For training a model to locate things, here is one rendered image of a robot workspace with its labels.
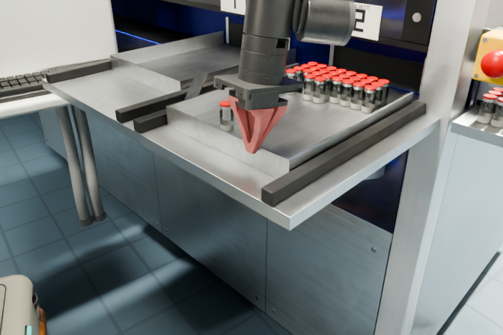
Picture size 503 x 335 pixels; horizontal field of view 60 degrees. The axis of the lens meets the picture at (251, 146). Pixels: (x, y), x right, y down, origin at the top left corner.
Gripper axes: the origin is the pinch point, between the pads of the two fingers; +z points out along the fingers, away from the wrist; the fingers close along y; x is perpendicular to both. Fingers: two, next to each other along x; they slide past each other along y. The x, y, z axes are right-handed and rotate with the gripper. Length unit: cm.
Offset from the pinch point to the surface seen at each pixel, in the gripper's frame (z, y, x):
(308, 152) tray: -0.5, 4.7, -5.9
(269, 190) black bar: 2.0, -3.8, -7.7
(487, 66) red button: -13.1, 30.9, -15.4
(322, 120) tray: 0.1, 19.7, 3.7
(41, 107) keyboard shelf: 14, -5, 67
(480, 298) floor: 74, 113, -10
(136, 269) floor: 88, 32, 84
